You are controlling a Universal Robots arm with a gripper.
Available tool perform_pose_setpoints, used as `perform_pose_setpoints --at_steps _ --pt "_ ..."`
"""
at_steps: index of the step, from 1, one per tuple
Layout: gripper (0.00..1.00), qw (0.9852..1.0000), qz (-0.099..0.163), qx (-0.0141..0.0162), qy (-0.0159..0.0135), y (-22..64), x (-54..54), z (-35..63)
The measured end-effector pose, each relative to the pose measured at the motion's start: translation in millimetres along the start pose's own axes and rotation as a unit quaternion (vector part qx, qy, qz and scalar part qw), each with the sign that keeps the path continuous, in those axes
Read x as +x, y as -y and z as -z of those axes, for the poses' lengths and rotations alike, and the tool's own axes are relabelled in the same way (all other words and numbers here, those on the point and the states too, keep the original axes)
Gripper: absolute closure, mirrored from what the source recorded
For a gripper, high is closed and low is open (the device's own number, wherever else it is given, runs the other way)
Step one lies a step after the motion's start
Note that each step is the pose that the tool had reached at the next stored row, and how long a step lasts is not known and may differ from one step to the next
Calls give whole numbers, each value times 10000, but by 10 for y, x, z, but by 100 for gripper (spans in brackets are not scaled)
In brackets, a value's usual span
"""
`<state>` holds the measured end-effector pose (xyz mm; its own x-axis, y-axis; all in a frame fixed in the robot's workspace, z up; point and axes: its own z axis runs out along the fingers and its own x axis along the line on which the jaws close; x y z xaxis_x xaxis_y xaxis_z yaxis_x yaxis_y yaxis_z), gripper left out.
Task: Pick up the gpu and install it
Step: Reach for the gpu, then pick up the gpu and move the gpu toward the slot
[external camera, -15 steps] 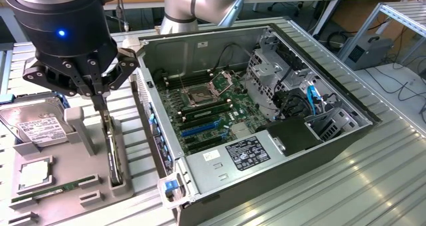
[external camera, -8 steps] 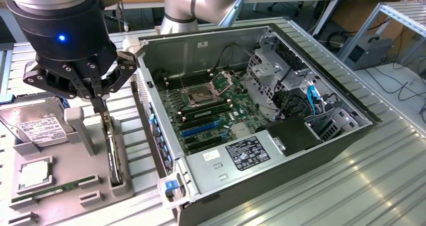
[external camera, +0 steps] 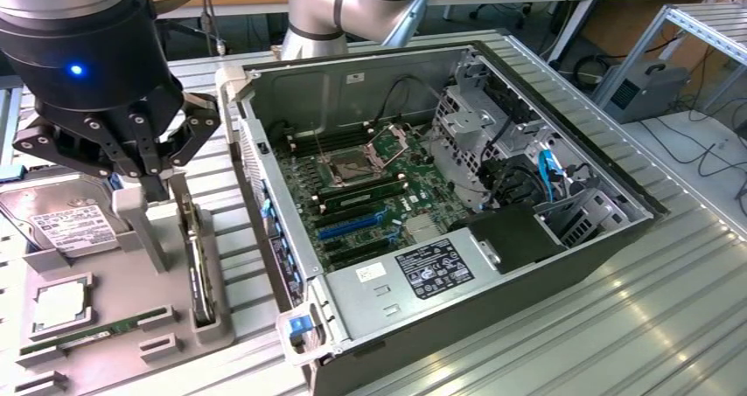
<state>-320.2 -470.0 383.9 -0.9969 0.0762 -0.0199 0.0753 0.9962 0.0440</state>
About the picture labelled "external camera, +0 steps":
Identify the open black PC case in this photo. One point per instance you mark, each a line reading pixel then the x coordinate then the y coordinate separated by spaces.
pixel 466 335

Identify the medium black expansion slot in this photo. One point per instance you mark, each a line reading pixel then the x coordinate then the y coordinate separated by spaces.
pixel 347 217

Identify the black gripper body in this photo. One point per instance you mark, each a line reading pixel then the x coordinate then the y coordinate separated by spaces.
pixel 87 64

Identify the thin locking lever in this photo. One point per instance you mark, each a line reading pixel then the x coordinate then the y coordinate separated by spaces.
pixel 319 142

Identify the black office chair base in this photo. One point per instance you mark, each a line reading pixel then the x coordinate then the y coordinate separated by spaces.
pixel 461 11
pixel 168 26

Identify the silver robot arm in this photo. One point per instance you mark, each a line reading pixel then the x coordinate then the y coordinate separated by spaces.
pixel 326 2

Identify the grey box unit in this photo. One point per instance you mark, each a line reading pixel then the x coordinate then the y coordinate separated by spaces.
pixel 648 94

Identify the grey power supply unit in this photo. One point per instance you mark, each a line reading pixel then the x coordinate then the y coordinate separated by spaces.
pixel 373 300

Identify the black plastic shroud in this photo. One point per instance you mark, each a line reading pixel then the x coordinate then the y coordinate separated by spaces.
pixel 513 238

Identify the silver CPU chip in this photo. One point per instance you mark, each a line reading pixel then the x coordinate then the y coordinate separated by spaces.
pixel 58 306

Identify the aluminium frame table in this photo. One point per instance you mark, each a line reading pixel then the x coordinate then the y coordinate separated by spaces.
pixel 706 24

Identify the grey parts rack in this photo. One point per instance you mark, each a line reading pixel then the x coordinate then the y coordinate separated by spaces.
pixel 134 295

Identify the green RAM stick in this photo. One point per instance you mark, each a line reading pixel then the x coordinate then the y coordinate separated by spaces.
pixel 362 195
pixel 104 332

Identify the silver chipset heat sink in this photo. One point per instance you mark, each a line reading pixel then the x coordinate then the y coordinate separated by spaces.
pixel 422 229

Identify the blue expansion slot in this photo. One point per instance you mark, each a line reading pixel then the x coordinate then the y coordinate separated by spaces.
pixel 350 231

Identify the long black expansion slot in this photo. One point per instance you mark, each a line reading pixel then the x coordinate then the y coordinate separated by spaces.
pixel 365 258
pixel 356 248

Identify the metal socket cover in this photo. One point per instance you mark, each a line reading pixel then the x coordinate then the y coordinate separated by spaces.
pixel 393 144

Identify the silver drive bracket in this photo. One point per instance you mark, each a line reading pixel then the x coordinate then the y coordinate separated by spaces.
pixel 583 221

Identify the metal disk bay cage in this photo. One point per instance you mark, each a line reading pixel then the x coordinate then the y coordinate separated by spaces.
pixel 466 125

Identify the hard disk with blue rails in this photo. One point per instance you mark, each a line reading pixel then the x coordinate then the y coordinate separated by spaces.
pixel 64 225

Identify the green motherboard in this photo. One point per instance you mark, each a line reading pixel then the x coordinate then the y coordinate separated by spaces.
pixel 420 195

